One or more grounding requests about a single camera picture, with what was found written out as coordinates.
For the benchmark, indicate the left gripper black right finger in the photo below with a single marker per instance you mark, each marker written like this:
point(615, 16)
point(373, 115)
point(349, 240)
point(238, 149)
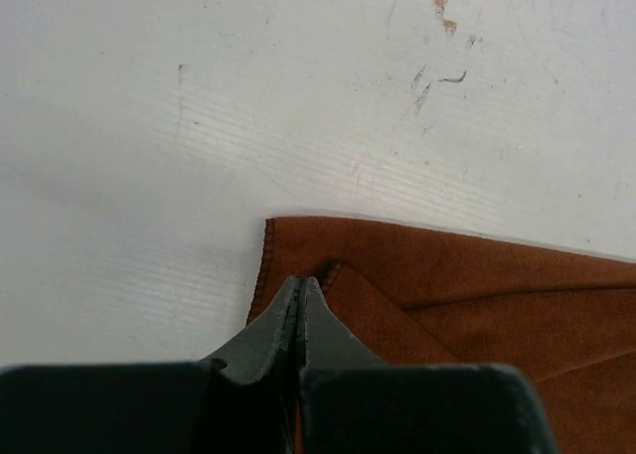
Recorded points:
point(335, 375)

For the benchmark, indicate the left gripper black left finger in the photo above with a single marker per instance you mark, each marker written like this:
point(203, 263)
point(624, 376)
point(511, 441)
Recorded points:
point(250, 402)

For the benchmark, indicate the brown towel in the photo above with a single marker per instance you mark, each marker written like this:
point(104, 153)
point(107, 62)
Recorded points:
point(416, 296)

